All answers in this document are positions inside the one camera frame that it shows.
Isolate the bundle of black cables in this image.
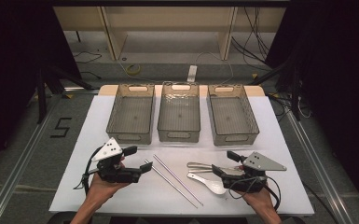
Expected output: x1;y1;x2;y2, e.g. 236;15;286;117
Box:
231;6;273;64

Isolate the metal floor rail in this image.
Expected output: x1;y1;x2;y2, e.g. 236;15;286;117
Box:
0;92;57;224
287;110;355;224

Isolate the black metal stand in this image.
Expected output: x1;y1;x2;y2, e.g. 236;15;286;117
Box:
35;63;96;124
248;59;302;121

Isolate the white cable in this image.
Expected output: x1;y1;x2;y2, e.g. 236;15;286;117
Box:
195;50;235;85

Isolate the person's left hand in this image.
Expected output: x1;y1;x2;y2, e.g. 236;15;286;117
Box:
88;172;131;201

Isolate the grey plastic bin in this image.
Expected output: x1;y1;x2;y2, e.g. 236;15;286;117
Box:
207;83;260;147
157;81;201;144
105;83;156;146

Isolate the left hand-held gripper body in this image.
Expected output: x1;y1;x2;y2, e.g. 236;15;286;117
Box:
91;137;143;184

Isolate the white table cover sheet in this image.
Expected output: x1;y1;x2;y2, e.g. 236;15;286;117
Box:
48;94;315;217

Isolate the yellow tape roll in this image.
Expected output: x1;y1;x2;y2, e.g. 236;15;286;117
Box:
126;63;143;77

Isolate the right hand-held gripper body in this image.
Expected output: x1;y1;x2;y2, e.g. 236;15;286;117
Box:
222;151;287;194

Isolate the hand-held gripper black cable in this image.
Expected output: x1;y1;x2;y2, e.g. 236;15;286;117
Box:
73;146;104;195
228;175;283;212

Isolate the beige wooden desk frame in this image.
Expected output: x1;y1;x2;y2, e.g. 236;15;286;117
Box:
53;6;287;62

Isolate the white power strip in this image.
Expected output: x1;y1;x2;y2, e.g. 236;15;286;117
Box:
186;64;198;83

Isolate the black floor cable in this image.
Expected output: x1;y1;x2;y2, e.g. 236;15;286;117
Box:
73;50;103;65

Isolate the person's right hand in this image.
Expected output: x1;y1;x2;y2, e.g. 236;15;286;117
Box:
234;186;278;216

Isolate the right hand-held gripper black cable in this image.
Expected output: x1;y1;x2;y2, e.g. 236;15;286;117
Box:
228;175;283;212

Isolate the left hand-held gripper black cable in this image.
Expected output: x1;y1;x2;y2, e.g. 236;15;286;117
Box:
73;146;104;195

